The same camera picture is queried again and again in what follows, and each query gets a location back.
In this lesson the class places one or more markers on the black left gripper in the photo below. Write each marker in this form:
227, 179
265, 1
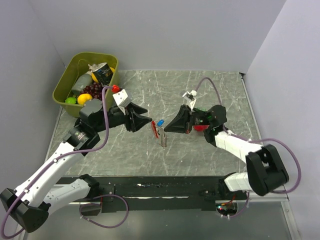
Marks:
136, 122

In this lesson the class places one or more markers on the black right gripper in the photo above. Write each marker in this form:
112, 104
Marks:
179, 124

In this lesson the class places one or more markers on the key with blue tag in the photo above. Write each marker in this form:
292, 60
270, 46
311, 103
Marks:
160, 123

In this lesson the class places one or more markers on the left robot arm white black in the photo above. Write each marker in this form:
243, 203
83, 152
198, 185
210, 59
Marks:
31, 203

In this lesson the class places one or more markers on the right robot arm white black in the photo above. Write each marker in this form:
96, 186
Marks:
265, 170

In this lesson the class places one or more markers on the red dragon fruit toy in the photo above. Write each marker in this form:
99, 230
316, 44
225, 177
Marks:
201, 127

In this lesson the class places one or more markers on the dark red grape bunch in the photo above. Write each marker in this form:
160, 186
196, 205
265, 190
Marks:
94, 90

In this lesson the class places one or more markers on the black crumpled paper cup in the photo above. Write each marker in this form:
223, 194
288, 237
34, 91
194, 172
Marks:
102, 72

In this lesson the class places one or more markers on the yellow lemon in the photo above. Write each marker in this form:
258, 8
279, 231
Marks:
83, 98

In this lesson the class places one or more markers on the grey plastic bottle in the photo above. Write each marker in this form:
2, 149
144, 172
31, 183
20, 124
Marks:
83, 81

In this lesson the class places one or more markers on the green lime left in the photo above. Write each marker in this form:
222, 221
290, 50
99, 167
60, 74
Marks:
71, 100

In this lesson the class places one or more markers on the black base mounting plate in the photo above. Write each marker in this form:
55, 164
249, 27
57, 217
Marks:
150, 193

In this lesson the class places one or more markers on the olive green plastic bin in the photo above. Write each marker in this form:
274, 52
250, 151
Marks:
77, 67

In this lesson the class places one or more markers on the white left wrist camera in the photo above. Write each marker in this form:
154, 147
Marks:
121, 97

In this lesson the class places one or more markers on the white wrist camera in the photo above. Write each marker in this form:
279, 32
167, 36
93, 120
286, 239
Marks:
190, 97
121, 97

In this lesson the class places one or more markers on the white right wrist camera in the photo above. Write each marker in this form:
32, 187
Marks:
190, 97

